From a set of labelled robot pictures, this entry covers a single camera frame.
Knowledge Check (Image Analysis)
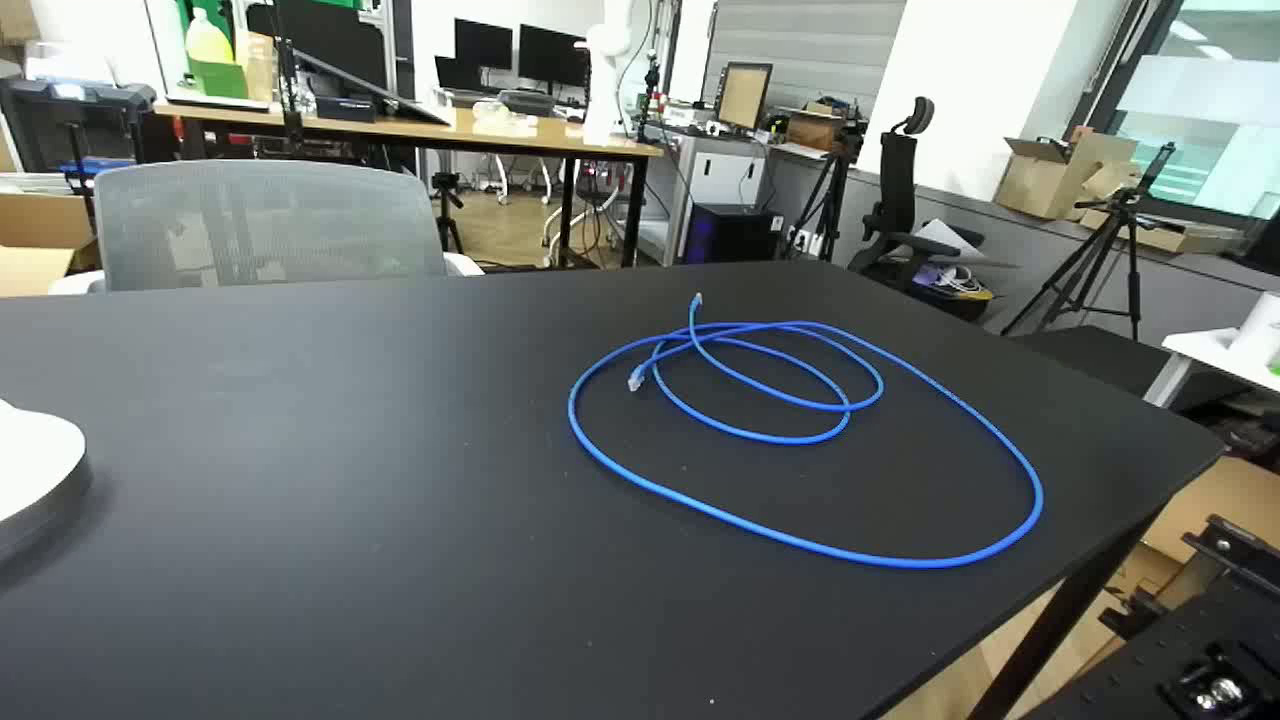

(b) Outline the black perforated metal plate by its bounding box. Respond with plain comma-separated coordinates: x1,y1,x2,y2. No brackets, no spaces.
1025,518,1280,720

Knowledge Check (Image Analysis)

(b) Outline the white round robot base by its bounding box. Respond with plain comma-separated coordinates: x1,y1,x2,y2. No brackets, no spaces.
0,400,89,518

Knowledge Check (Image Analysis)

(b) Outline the black framed picture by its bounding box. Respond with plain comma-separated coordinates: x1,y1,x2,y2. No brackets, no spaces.
717,65,774,129

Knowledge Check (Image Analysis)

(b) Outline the open cardboard box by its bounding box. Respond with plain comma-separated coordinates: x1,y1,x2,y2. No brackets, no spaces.
998,129,1137,218

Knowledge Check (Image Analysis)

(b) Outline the white side table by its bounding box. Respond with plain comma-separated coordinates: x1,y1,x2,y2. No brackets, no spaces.
1145,292,1280,406

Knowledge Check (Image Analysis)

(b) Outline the black table leg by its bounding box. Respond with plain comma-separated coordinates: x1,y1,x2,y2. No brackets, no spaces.
967,524,1145,720

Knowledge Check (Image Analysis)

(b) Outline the blue ethernet cable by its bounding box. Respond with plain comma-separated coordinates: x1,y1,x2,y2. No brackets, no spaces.
564,286,1048,574

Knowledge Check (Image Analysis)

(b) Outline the black office chair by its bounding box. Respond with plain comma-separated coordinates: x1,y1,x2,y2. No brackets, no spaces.
847,95,991,320

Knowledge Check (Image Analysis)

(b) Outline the grey mesh office chair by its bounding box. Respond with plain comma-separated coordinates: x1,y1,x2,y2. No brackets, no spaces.
51,159,481,296

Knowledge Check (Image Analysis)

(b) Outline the black computer monitor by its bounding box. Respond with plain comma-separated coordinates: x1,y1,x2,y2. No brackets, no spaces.
454,19,512,68
516,25,585,82

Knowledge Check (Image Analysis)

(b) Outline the wooden desk with black legs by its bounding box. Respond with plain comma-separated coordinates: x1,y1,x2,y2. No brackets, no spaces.
152,103,660,264

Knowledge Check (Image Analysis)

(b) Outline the black camera tripod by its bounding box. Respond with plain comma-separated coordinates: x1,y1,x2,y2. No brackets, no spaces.
1006,140,1175,337

